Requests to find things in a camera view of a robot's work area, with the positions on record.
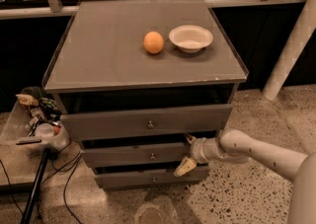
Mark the grey bottom drawer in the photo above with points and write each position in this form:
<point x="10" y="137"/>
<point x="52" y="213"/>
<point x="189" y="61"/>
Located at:
<point x="149" y="178"/>

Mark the white cup in bin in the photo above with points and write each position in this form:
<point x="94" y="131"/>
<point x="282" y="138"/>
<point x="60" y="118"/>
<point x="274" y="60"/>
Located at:
<point x="44" y="130"/>

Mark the black stand pole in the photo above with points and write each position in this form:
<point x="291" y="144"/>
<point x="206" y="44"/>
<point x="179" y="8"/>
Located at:
<point x="34" y="194"/>

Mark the white diagonal post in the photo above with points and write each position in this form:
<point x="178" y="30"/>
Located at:
<point x="298" y="38"/>

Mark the white bowl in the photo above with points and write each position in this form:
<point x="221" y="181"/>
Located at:
<point x="190" y="38"/>

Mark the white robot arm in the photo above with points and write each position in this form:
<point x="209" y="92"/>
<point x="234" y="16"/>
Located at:
<point x="234" y="146"/>

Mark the grey drawer cabinet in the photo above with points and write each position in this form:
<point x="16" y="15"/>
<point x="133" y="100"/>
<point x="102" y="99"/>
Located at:
<point x="102" y="66"/>

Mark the crumpled snack bag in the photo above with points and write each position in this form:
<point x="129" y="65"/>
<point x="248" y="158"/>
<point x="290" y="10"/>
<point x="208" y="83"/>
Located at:
<point x="50" y="106"/>

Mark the round floor drain cover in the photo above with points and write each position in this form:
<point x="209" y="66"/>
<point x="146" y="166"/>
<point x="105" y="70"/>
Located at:
<point x="150" y="215"/>

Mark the grey drawer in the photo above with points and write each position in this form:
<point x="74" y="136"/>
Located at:
<point x="103" y="125"/>
<point x="149" y="178"/>
<point x="136" y="155"/>

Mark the orange fruit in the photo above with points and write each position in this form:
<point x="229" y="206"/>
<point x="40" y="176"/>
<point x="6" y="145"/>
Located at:
<point x="153" y="42"/>

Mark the grey top drawer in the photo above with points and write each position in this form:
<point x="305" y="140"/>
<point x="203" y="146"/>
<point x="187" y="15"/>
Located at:
<point x="103" y="125"/>

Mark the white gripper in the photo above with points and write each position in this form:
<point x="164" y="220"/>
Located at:
<point x="197" y="150"/>

